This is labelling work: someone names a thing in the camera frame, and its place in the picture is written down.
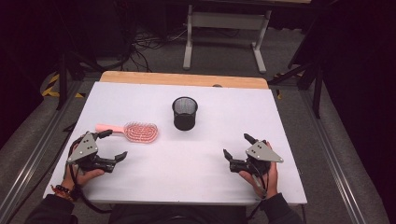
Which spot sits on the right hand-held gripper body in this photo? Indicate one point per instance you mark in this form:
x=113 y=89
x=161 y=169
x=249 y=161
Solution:
x=263 y=152

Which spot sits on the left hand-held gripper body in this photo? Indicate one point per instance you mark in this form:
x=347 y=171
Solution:
x=83 y=151

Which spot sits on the pink hairbrush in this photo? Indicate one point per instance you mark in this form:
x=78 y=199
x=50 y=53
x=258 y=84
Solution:
x=141 y=133

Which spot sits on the black mesh cup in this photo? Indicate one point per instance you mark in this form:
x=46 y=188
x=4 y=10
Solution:
x=184 y=119

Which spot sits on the person's left hand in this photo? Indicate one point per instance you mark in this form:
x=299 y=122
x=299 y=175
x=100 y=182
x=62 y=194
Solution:
x=83 y=178

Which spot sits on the person's right hand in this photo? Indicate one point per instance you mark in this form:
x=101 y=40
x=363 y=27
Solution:
x=273 y=180

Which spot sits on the white table mat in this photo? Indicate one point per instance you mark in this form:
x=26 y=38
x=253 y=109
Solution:
x=193 y=161

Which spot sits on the black tripod stand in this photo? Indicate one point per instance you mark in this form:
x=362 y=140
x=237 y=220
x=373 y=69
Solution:
x=317 y=90
x=63 y=81

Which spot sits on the yellow black hazard tape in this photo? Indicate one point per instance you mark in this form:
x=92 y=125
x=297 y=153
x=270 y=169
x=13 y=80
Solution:
x=49 y=88

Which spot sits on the person's dark clothed torso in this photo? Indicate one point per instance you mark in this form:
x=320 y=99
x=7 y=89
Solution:
x=177 y=214

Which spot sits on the wooden table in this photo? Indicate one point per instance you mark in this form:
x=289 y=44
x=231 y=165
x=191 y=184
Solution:
x=186 y=79

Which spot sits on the aluminium floor rail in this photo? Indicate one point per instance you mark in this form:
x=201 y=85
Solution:
x=333 y=161
x=34 y=155

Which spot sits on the grey metal table frame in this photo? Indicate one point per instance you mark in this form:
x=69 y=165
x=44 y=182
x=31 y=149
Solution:
x=229 y=20

